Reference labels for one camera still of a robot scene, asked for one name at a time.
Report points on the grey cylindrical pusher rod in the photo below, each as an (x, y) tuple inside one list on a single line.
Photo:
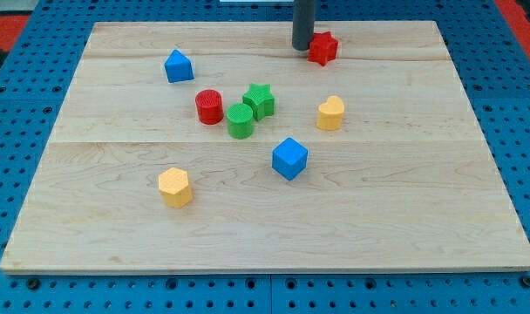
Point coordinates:
[(304, 15)]

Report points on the red star block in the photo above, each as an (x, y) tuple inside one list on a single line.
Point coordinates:
[(322, 48)]

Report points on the green star block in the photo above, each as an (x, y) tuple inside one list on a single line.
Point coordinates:
[(261, 101)]

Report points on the yellow heart block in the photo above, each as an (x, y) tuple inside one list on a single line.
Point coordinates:
[(330, 114)]

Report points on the green cylinder block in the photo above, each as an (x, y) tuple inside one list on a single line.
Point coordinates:
[(240, 121)]

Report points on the red cylinder block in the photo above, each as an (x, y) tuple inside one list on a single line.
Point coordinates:
[(209, 106)]

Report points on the blue triangular prism block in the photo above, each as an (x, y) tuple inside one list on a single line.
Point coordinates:
[(178, 67)]

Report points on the blue cube block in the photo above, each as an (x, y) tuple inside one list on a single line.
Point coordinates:
[(289, 158)]

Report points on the light wooden board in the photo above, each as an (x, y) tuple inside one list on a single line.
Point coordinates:
[(406, 185)]

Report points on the yellow hexagon block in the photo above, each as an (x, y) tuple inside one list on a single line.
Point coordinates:
[(174, 187)]

